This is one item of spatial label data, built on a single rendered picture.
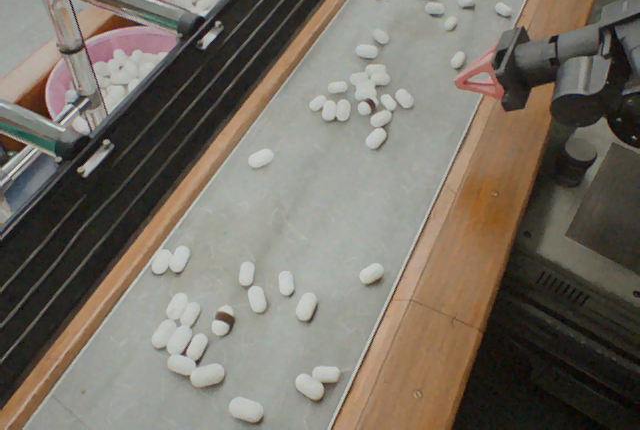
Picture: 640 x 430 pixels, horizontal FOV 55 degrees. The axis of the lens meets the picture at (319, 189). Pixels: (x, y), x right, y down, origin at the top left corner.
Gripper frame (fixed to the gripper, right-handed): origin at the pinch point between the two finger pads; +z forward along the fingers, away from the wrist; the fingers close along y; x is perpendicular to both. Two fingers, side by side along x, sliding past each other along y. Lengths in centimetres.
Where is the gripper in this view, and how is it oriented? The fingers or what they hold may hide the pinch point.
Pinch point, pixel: (460, 82)
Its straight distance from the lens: 88.9
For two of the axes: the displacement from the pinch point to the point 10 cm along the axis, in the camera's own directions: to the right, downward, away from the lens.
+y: -4.3, 7.1, -5.6
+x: 5.4, 7.0, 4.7
